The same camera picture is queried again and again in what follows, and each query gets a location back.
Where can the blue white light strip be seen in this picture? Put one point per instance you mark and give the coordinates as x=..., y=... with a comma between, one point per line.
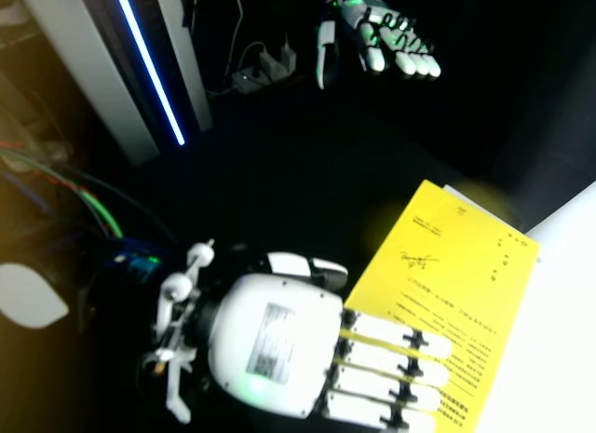
x=149, y=65

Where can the white book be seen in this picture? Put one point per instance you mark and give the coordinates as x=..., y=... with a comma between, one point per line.
x=493, y=216

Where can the white plug adapter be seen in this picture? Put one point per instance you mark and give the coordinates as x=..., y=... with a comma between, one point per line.
x=279, y=58

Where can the black table cloth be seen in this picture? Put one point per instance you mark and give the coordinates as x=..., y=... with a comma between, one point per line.
x=279, y=172

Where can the yellow book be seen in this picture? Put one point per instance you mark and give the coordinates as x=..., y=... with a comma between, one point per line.
x=442, y=247

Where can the white robot column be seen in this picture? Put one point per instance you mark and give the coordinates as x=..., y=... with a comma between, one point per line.
x=70, y=42

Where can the white power strip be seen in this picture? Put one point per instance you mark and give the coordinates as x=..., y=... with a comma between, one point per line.
x=247, y=81

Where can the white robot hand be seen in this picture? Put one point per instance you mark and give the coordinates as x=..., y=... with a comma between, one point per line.
x=270, y=340
x=382, y=46

